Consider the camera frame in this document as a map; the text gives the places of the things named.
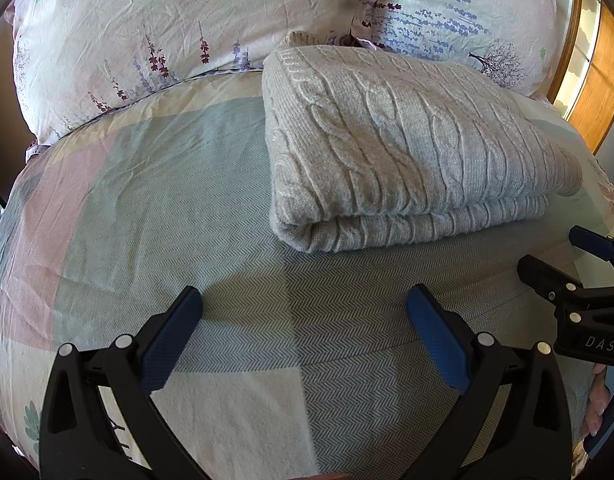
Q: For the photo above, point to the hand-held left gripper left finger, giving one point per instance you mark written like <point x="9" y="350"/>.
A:
<point x="171" y="342"/>

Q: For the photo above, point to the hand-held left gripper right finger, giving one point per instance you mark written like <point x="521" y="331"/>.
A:
<point x="437" y="342"/>

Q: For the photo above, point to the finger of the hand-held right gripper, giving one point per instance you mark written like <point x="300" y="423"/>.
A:
<point x="542" y="275"/>
<point x="589" y="240"/>

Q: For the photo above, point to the person's right hand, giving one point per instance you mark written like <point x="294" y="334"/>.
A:
<point x="596" y="400"/>

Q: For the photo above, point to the checked herringbone bed sheet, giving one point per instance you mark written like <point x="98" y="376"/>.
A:
<point x="187" y="210"/>

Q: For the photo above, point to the wooden furniture panel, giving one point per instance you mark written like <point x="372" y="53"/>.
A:
<point x="599" y="70"/>

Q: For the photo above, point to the blue floral pillow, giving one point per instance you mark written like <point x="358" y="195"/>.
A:
<point x="452" y="15"/>

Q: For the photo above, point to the pink floral pillow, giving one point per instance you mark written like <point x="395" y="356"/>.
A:
<point x="152" y="35"/>

